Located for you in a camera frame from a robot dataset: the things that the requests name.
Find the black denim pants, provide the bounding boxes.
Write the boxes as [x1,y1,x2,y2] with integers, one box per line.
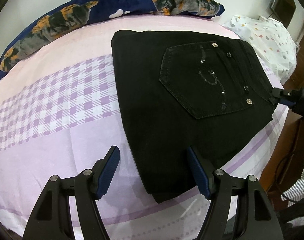
[111,30,277,203]

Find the striped grey cloth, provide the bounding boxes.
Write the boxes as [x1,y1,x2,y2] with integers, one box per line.
[281,118,304,228]

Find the white dotted cloth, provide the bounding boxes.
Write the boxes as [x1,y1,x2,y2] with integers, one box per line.
[224,15,296,84]

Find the lilac checked bed sheet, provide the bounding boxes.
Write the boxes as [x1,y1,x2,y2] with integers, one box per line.
[0,13,289,240]

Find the navy blanket with cat print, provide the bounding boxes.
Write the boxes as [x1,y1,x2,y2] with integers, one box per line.
[0,0,225,80]

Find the black cable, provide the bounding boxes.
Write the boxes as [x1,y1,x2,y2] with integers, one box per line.
[274,118,304,203]

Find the wooden bed frame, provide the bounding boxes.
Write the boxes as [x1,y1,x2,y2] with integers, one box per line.
[259,17,304,213]

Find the dark framed wall object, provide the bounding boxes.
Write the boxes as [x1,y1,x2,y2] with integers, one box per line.
[269,0,296,28]

